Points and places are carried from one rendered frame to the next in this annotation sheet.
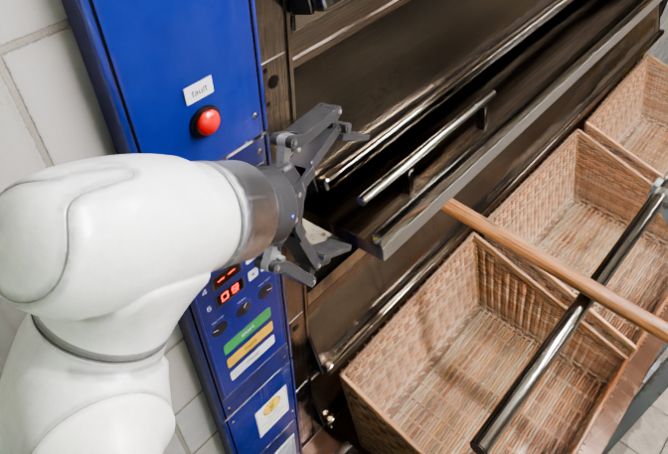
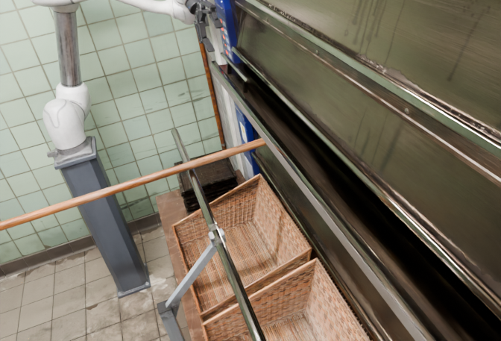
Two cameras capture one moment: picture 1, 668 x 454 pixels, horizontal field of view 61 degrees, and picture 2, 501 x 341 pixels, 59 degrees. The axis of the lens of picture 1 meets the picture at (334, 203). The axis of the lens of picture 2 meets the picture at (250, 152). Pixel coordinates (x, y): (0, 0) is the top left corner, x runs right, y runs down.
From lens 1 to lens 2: 209 cm
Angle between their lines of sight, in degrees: 86
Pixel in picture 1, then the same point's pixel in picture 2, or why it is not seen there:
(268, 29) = not seen: outside the picture
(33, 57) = not seen: outside the picture
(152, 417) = (169, 4)
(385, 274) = (276, 163)
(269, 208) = not seen: outside the picture
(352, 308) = (266, 152)
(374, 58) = (254, 30)
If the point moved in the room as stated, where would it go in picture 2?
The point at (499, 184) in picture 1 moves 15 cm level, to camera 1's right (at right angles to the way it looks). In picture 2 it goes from (322, 245) to (305, 277)
